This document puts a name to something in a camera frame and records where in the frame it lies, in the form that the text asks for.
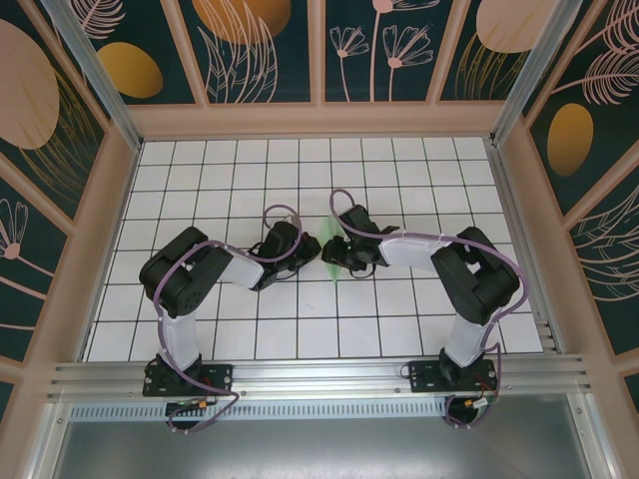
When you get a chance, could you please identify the orange circle leaves wall panel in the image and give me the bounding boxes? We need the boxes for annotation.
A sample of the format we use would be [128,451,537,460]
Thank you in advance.
[179,0,320,105]

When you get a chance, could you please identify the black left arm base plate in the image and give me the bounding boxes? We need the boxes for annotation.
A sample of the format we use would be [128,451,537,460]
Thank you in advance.
[143,362,236,398]

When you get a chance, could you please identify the wide feathers yellow oval panel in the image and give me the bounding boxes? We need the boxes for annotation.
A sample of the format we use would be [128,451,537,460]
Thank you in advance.
[521,0,639,216]

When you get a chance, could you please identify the grey metal sheet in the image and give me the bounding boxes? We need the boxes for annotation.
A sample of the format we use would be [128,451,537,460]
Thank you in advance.
[29,398,615,479]

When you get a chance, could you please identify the light green paper sheet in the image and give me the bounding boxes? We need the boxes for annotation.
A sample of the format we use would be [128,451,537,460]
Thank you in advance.
[319,217,343,285]

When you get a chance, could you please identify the big pink oval wall panel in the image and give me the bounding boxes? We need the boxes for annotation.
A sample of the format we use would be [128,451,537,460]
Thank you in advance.
[0,0,111,224]

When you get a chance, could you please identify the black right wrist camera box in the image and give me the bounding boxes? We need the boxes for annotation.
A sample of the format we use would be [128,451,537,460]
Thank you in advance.
[321,238,353,268]

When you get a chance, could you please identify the long aluminium mounting rail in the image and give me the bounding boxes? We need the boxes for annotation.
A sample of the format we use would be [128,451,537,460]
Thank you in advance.
[47,353,598,400]

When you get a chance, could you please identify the aluminium corner post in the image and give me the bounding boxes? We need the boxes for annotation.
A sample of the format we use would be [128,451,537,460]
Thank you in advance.
[42,0,144,151]
[488,0,595,149]

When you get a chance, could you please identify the single flower wall panel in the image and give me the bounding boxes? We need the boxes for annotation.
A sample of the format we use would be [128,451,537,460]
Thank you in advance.
[0,164,71,365]

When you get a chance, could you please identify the small black circuit board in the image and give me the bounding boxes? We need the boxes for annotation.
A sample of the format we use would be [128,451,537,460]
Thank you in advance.
[166,398,211,416]

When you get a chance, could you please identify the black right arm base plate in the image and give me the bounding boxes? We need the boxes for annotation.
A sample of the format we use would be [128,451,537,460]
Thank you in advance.
[407,358,502,395]

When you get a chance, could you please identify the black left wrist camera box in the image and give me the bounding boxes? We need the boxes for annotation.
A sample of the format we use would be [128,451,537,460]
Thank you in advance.
[297,237,321,265]

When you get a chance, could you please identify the pink leaf outlines wall panel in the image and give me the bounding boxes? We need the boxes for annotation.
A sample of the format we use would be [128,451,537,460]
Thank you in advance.
[568,179,639,355]

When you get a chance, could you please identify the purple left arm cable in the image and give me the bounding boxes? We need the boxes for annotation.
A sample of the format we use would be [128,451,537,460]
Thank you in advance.
[152,204,305,435]

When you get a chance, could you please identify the aluminium side rail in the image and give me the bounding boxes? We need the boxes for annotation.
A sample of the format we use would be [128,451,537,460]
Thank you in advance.
[484,139,563,355]

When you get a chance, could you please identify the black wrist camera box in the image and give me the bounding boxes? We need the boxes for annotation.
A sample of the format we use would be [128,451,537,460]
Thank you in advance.
[321,238,353,268]
[297,237,321,265]

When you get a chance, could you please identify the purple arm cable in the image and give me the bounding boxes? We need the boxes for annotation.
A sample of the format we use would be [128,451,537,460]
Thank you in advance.
[152,204,305,435]
[328,188,531,431]

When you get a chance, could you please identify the slotted grey cable duct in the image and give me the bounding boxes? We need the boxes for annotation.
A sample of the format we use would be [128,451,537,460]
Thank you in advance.
[69,402,450,421]

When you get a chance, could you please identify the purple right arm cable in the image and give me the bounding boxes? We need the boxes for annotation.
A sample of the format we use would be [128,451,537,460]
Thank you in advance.
[328,188,531,431]

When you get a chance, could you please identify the yellow wired power connector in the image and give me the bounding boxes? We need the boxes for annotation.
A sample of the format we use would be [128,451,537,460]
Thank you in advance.
[461,396,500,413]

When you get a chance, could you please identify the pink circle gold leaves panel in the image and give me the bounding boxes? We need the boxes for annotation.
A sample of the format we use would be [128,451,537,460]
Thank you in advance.
[438,0,565,101]

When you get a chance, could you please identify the pink flowers wall panel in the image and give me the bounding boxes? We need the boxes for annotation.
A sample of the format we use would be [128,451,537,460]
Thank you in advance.
[323,0,453,104]

